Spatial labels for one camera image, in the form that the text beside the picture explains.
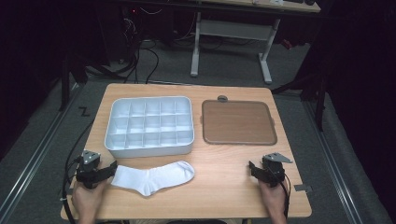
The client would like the desk with white legs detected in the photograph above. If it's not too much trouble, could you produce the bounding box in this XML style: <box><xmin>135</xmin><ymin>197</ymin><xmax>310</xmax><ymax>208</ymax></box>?
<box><xmin>189</xmin><ymin>0</ymin><xmax>321</xmax><ymax>85</ymax></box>

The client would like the person's right hand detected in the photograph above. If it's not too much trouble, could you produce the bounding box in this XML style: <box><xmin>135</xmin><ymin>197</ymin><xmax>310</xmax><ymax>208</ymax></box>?
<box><xmin>258</xmin><ymin>179</ymin><xmax>288</xmax><ymax>217</ymax></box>

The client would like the black floor cable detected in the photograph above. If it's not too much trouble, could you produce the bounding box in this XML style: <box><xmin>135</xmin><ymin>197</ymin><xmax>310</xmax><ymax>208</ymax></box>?
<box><xmin>65</xmin><ymin>119</ymin><xmax>95</xmax><ymax>169</ymax></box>

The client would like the brown tray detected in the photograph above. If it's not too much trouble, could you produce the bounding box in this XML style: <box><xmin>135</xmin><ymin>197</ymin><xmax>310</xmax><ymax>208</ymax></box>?
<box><xmin>201</xmin><ymin>99</ymin><xmax>278</xmax><ymax>147</ymax></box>

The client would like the white sock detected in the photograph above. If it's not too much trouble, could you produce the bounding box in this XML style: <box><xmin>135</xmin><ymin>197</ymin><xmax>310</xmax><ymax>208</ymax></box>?
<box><xmin>110</xmin><ymin>160</ymin><xmax>196</xmax><ymax>197</ymax></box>

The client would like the metal floor rail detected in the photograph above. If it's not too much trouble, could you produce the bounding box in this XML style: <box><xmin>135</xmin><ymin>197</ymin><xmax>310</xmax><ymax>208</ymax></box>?
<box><xmin>0</xmin><ymin>83</ymin><xmax>82</xmax><ymax>218</ymax></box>
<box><xmin>303</xmin><ymin>101</ymin><xmax>364</xmax><ymax>224</ymax></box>

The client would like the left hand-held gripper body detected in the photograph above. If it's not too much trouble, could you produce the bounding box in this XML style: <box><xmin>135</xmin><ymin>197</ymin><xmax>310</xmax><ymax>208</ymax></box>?
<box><xmin>75</xmin><ymin>149</ymin><xmax>108</xmax><ymax>189</ymax></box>

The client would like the tangle of black cables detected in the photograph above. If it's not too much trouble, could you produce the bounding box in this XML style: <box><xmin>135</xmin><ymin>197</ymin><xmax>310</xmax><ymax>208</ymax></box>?
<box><xmin>120</xmin><ymin>13</ymin><xmax>161</xmax><ymax>85</ymax></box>

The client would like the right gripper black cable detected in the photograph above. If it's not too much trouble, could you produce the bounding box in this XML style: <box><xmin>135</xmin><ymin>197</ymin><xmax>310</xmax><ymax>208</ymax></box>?
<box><xmin>274</xmin><ymin>169</ymin><xmax>292</xmax><ymax>219</ymax></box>

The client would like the black metal stand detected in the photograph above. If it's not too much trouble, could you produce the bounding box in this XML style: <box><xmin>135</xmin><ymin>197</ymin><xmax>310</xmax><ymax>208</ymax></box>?
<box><xmin>271</xmin><ymin>62</ymin><xmax>329</xmax><ymax>133</ymax></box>
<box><xmin>58</xmin><ymin>52</ymin><xmax>89</xmax><ymax>112</ymax></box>

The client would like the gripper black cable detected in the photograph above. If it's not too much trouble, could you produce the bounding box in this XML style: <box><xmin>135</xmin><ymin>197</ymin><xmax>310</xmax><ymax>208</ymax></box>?
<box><xmin>61</xmin><ymin>156</ymin><xmax>84</xmax><ymax>224</ymax></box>
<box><xmin>274</xmin><ymin>169</ymin><xmax>292</xmax><ymax>219</ymax></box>

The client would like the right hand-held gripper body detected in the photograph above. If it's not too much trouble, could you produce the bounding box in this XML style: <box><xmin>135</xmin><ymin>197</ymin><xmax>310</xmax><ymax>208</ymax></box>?
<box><xmin>260</xmin><ymin>152</ymin><xmax>293</xmax><ymax>189</ymax></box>

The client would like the white compartment organizer box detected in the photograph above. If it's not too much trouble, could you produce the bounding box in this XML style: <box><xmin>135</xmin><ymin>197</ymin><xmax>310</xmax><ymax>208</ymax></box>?
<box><xmin>104</xmin><ymin>95</ymin><xmax>195</xmax><ymax>159</ymax></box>

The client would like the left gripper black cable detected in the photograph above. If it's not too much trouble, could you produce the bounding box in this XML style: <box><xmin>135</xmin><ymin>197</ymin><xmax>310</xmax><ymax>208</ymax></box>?
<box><xmin>61</xmin><ymin>156</ymin><xmax>84</xmax><ymax>224</ymax></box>

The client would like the person's left hand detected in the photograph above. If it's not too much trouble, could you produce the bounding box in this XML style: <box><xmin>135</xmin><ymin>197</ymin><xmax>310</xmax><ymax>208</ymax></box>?
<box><xmin>72</xmin><ymin>180</ymin><xmax>108</xmax><ymax>217</ymax></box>

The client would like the person's dark clothing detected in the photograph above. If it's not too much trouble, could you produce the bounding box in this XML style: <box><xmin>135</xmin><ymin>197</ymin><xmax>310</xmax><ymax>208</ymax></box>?
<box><xmin>166</xmin><ymin>218</ymin><xmax>228</xmax><ymax>224</ymax></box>

